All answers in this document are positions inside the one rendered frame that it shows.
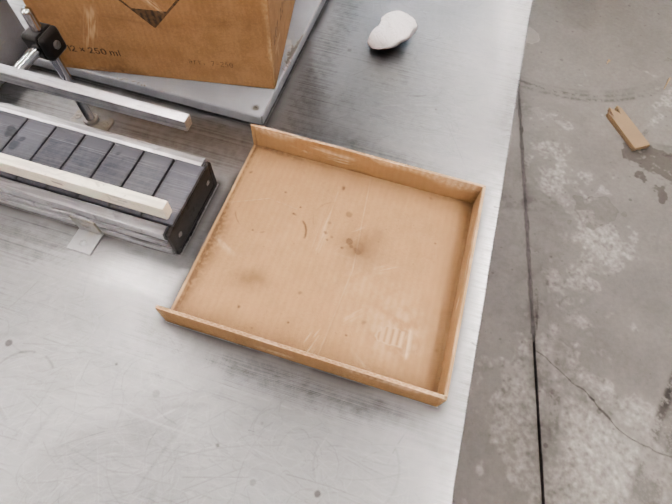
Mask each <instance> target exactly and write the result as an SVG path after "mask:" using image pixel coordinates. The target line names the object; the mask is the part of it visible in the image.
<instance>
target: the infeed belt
mask: <svg viewBox="0 0 672 504"><path fill-rule="evenodd" d="M0 153H3V154H7V155H10V156H14V157H17V158H21V159H24V160H27V161H31V162H34V163H38V164H41V165H45V166H48V167H52V168H55V169H59V170H62V171H65V172H69V173H72V174H76V175H79V176H83V177H86V178H90V179H93V180H97V181H100V182H104V183H107V184H110V185H114V186H117V187H121V188H124V189H128V190H131V191H135V192H138V193H142V194H145V195H148V196H152V197H155V198H159V199H162V200H166V201H168V203H169V205H170V207H171V209H172V213H171V215H170V217H169V218H168V219H164V218H160V217H157V216H153V215H150V214H147V213H143V212H140V211H136V210H133V209H130V208H126V207H123V206H119V205H116V204H113V203H109V202H106V201H102V200H99V199H96V198H92V197H89V196H85V195H82V194H78V193H75V192H72V191H68V190H65V189H61V188H58V187H55V186H51V185H48V184H44V183H41V182H38V181H34V180H31V179H27V178H24V177H21V176H17V175H14V174H10V173H7V172H4V171H0V177H3V178H7V179H10V180H13V181H17V182H20V183H23V184H27V185H30V186H34V187H37V188H40V189H44V190H47V191H51V192H54V193H57V194H61V195H64V196H68V197H71V198H74V199H78V200H81V201H84V202H88V203H91V204H95V205H98V206H101V207H105V208H108V209H112V210H115V211H118V212H122V213H125V214H129V215H132V216H135V217H139V218H142V219H145V220H149V221H152V222H156V223H159V224H162V225H166V226H168V228H169V226H172V227H174V225H175V223H176V221H177V220H178V218H179V216H180V214H181V212H182V210H183V209H184V207H185V205H186V203H187V201H188V200H189V198H190V196H191V194H192V192H193V191H194V189H195V187H196V185H197V183H198V182H199V180H200V178H201V176H202V174H203V173H204V171H205V167H203V166H199V165H195V164H192V163H188V162H185V161H181V160H177V159H176V160H175V159H174V158H170V157H167V156H163V155H160V154H156V153H152V152H149V151H144V150H142V149H138V148H134V147H131V146H127V145H124V144H120V143H115V142H113V141H109V140H106V139H102V138H99V137H95V136H91V135H88V134H87V135H86V134H84V133H81V132H77V131H74V130H70V129H66V128H63V127H59V126H58V127H57V126H56V125H52V124H48V123H45V122H41V121H38V120H34V119H30V118H29V119H28V118H27V117H23V116H20V115H16V114H13V113H9V112H5V111H0Z"/></svg>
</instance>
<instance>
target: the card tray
mask: <svg viewBox="0 0 672 504"><path fill-rule="evenodd" d="M251 131H252V137H253V143H254V145H253V147H252V149H251V151H250V153H249V155H248V157H247V159H246V161H245V163H244V165H243V167H242V169H241V171H240V173H239V175H238V177H237V179H236V181H235V183H234V185H233V187H232V189H231V191H230V193H229V195H228V197H227V198H226V200H225V202H224V204H223V206H222V208H221V210H220V212H219V214H218V216H217V218H216V220H215V222H214V224H213V226H212V228H211V230H210V232H209V234H208V236H207V238H206V240H205V242H204V244H203V246H202V248H201V250H200V252H199V254H198V256H197V258H196V260H195V262H194V264H193V266H192V268H191V270H190V272H189V274H188V276H187V278H186V280H185V281H184V283H183V285H182V287H181V289H180V291H179V293H178V295H177V297H176V299H175V301H174V303H173V305H172V307H171V309H169V308H165V307H162V306H159V305H156V307H155V309H156V310H157V311H158V312H159V313H160V315H161V316H162V317H163V318H164V319H165V320H166V321H168V322H171V323H174V324H177V325H180V326H183V327H187V328H190V329H193V330H196V331H199V332H202V333H205V334H209V335H212V336H215V337H218V338H221V339H224V340H228V341H231V342H234V343H237V344H240V345H243V346H246V347H250V348H253V349H256V350H259V351H262V352H265V353H269V354H272V355H275V356H278V357H281V358H284V359H287V360H291V361H294V362H297V363H300V364H303V365H306V366H309V367H313V368H316V369H319V370H322V371H325V372H328V373H332V374H335V375H338V376H341V377H344V378H347V379H350V380H354V381H357V382H360V383H363V384H366V385H369V386H373V387H376V388H379V389H382V390H385V391H388V392H391V393H395V394H398V395H401V396H404V397H407V398H410V399H413V400H417V401H420V402H423V403H426V404H429V405H432V406H436V407H437V406H439V405H440V404H442V403H443V402H445V401H446V400H447V398H448V393H449V387H450V382H451V376H452V371H453V365H454V360H455V354H456V349H457V343H458V338H459V332H460V327H461V321H462V316H463V310H464V305H465V299H466V294H467V288H468V283H469V277H470V272H471V266H472V261H473V255H474V250H475V244H476V239H477V233H478V228H479V222H480V217H481V211H482V206H483V200H484V195H485V189H486V186H485V185H482V184H478V183H474V182H470V181H467V180H463V179H459V178H455V177H452V176H448V175H444V174H440V173H437V172H433V171H429V170H425V169H422V168H418V167H414V166H410V165H407V164H403V163H399V162H395V161H391V160H388V159H384V158H380V157H376V156H373V155H369V154H365V153H361V152H358V151H354V150H350V149H346V148H343V147H339V146H335V145H331V144H328V143H324V142H320V141H316V140H313V139H309V138H305V137H301V136H297V135H294V134H290V133H286V132H282V131H279V130H275V129H271V128H267V127H264V126H260V125H256V124H251Z"/></svg>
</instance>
